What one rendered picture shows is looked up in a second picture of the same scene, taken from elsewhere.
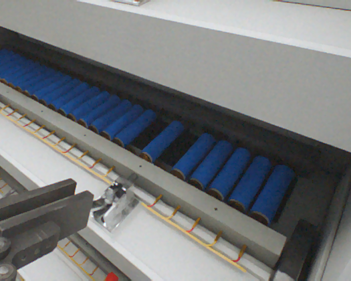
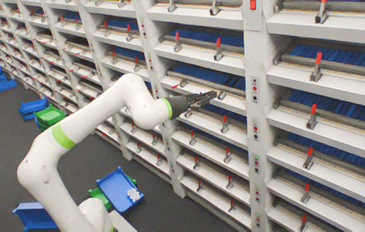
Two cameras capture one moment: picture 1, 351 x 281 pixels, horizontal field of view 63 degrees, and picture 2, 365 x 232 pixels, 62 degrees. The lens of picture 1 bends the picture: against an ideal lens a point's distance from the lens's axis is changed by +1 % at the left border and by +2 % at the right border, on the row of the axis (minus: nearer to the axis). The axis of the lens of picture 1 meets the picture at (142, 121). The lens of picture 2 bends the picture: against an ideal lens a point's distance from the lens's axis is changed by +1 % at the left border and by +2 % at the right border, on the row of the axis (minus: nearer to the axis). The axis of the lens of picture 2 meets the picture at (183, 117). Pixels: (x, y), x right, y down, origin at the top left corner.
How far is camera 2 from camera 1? 115 cm
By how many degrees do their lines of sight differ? 16
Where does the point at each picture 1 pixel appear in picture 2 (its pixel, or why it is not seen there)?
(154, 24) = (221, 64)
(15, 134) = (195, 87)
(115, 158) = (220, 87)
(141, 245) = (227, 101)
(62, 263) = (212, 122)
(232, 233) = (243, 94)
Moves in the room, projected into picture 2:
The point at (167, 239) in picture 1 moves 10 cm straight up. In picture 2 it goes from (232, 99) to (231, 79)
